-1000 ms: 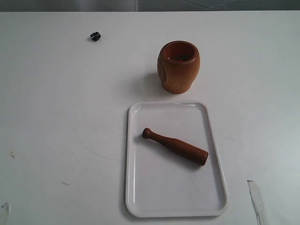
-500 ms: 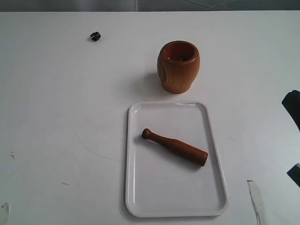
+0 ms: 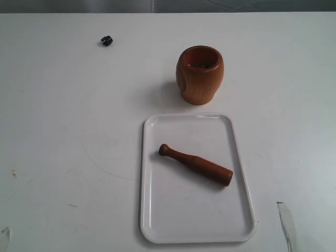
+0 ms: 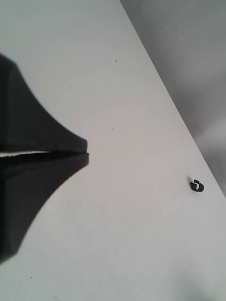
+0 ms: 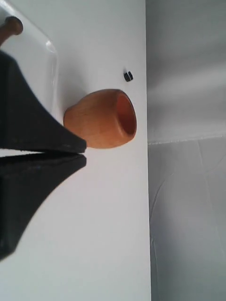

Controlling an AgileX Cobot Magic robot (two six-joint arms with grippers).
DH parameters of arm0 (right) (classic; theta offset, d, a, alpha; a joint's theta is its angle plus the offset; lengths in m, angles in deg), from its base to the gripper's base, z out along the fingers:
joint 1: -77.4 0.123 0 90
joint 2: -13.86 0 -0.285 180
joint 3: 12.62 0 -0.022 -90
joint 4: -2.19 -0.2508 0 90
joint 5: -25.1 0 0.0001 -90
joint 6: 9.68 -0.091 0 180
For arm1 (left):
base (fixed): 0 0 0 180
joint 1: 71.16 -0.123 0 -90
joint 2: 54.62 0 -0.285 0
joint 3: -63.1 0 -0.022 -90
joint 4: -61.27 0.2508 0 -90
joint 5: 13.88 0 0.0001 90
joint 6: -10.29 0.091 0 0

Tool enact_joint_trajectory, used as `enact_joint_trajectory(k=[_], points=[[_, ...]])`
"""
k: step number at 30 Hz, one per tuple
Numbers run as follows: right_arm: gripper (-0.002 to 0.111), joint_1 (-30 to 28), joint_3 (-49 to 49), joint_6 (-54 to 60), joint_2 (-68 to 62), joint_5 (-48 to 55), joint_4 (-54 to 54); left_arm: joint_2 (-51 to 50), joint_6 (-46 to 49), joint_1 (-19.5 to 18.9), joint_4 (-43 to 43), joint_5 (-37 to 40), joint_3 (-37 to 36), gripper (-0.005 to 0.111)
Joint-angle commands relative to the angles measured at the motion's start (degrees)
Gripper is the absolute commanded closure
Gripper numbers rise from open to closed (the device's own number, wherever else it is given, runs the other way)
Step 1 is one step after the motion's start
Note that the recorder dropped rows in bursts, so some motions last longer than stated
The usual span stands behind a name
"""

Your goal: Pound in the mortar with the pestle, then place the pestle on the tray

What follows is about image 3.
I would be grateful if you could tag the white rectangular plastic tray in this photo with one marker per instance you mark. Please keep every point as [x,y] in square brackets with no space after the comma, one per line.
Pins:
[179,206]

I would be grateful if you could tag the dark wooden pestle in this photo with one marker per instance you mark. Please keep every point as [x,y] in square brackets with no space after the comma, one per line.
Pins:
[199,165]

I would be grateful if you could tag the clear tape strip left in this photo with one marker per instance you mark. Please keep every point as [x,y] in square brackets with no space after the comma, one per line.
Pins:
[5,238]

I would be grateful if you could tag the clear tape strip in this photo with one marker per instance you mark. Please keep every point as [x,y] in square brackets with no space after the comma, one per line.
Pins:
[288,226]
[5,238]

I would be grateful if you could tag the small black plastic clip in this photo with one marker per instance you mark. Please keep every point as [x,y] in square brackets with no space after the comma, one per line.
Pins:
[106,41]

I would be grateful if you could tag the wooden mortar cup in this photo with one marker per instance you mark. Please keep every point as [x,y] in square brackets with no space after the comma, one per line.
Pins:
[199,74]

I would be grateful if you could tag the clear tape strip right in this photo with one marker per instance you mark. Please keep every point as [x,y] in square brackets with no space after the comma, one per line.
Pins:
[288,226]

